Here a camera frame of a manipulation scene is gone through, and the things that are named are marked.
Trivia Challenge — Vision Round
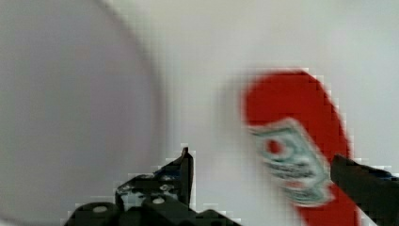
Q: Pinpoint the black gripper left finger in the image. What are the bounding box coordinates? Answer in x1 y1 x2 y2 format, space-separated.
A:
64 147 241 226

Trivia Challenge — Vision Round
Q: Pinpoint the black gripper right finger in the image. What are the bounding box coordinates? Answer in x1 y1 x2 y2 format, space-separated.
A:
330 154 399 226

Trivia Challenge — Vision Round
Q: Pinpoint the red ketchup bottle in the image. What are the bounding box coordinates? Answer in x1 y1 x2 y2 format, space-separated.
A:
242 70 360 226

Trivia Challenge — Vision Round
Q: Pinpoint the lilac round plate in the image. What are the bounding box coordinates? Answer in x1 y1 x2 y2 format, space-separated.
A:
0 0 159 226

